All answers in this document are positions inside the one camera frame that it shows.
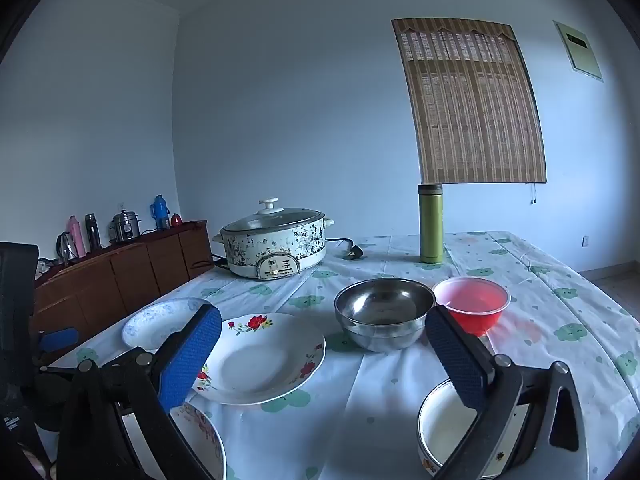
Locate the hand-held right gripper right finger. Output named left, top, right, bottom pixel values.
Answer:
left=424, top=305, right=589, bottom=480

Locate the printed green cloud tablecloth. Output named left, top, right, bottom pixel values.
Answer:
left=45, top=230, right=636, bottom=480

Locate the white enamel bowl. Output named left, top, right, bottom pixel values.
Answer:
left=416, top=379, right=531, bottom=480

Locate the pink bottle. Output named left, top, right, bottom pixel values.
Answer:
left=67, top=215, right=87, bottom=259

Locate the white speckled electric pot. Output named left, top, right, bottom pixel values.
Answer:
left=212, top=198, right=336, bottom=281

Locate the blue bottle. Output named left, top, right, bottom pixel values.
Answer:
left=150, top=194, right=171, bottom=231

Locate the red plastic bowl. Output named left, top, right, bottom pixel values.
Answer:
left=431, top=276, right=511, bottom=337

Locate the glass pot lid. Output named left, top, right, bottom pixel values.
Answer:
left=221, top=198, right=326, bottom=234

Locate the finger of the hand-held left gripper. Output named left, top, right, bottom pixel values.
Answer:
left=31, top=326, right=81, bottom=376

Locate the white floral ceramic bowl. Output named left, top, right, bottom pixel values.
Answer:
left=167, top=401, right=228, bottom=480

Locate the stainless steel bowl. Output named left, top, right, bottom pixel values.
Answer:
left=334, top=278, right=437, bottom=352

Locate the framed wall panel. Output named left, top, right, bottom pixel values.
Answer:
left=552, top=20, right=604, bottom=82

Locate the white plate with blue pattern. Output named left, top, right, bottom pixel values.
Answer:
left=121, top=297, right=213, bottom=351

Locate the black bottle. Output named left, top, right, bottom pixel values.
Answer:
left=84, top=213, right=102, bottom=252

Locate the brown wooden sideboard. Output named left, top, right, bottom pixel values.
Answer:
left=30, top=219, right=213, bottom=361

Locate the small steel cooker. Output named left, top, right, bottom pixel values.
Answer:
left=111, top=209, right=141, bottom=245

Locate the green thermos flask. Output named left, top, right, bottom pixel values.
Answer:
left=418, top=183, right=445, bottom=264

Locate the white plate with red flowers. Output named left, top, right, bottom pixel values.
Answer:
left=192, top=312, right=327, bottom=406

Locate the bamboo window blind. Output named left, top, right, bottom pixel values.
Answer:
left=391, top=17, right=548, bottom=186

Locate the dark kettle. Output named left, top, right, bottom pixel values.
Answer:
left=56, top=231, right=78, bottom=266

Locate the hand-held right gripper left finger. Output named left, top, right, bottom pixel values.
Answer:
left=57, top=302, right=223, bottom=480

